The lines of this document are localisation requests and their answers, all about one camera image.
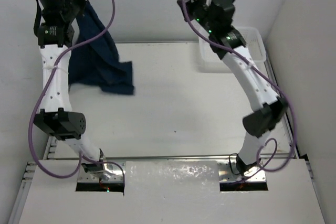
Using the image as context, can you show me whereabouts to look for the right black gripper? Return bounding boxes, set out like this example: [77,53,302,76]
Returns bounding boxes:
[177,0,215,34]

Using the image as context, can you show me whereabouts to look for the dark blue denim trousers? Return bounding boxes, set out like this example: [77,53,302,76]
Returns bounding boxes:
[67,0,135,96]

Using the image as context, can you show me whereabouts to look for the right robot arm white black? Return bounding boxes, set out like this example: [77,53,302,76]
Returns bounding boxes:
[177,0,288,175]

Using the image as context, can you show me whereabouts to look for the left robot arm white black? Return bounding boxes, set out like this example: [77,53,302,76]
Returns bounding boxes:
[33,0,106,177]

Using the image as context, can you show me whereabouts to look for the white plastic basket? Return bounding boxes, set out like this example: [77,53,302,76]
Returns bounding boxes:
[195,27,267,73]

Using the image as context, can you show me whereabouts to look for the white front cover board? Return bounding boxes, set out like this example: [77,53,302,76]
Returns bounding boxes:
[20,160,324,223]

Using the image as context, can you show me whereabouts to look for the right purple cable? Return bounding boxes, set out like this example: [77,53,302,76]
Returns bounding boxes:
[182,0,298,183]

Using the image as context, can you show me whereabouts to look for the purple cable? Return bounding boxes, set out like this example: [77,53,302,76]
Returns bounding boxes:
[182,0,298,183]
[28,0,125,184]

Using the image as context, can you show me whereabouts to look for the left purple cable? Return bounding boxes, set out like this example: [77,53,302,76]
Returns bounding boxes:
[28,0,125,184]

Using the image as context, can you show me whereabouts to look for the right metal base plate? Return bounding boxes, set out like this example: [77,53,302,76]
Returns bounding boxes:
[217,159,267,183]

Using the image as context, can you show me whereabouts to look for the metal base plate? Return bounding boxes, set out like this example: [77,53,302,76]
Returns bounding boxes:
[217,159,267,183]
[77,163,125,183]

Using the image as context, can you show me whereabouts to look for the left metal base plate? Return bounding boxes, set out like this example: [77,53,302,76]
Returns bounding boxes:
[77,163,125,183]

